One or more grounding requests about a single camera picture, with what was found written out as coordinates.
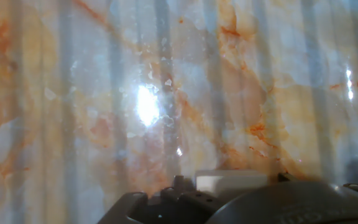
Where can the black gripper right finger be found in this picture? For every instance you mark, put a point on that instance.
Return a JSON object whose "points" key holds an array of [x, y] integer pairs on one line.
{"points": [[284, 177]]}

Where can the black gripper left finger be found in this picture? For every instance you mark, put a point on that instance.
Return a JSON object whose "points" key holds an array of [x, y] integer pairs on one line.
{"points": [[179, 205]]}

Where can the light wooden block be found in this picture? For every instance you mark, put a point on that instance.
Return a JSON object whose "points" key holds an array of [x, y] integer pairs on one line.
{"points": [[228, 180]]}

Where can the orange marble pattern mat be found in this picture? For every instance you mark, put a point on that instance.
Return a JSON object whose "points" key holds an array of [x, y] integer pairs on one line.
{"points": [[73, 93]]}

